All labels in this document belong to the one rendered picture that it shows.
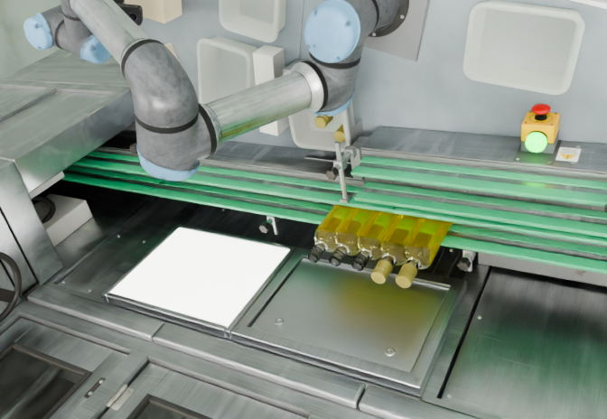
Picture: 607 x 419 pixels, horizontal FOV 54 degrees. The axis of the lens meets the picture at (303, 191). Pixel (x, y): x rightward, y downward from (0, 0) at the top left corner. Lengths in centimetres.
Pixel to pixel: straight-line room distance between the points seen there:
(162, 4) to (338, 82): 56
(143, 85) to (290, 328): 67
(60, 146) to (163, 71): 85
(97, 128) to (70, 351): 69
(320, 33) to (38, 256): 107
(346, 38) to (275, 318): 67
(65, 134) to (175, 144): 81
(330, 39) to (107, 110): 93
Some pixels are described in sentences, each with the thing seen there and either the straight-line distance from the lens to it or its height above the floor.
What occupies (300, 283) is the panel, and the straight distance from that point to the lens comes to 155.
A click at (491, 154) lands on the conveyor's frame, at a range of 144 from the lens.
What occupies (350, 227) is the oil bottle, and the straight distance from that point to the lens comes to 145.
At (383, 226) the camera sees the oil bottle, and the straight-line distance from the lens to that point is 143.
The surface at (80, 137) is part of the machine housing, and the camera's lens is 194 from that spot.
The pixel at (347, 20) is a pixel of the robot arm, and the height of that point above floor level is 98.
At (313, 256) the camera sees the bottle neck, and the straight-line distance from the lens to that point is 144.
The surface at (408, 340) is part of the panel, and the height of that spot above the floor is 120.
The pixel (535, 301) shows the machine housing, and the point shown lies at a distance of 152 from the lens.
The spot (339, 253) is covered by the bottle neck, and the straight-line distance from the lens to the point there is 139.
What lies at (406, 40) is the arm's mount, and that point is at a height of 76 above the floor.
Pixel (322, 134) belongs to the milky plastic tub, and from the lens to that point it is 167.
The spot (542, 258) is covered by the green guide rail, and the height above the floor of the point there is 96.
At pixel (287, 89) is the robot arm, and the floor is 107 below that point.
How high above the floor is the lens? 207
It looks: 45 degrees down
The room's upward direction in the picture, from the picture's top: 139 degrees counter-clockwise
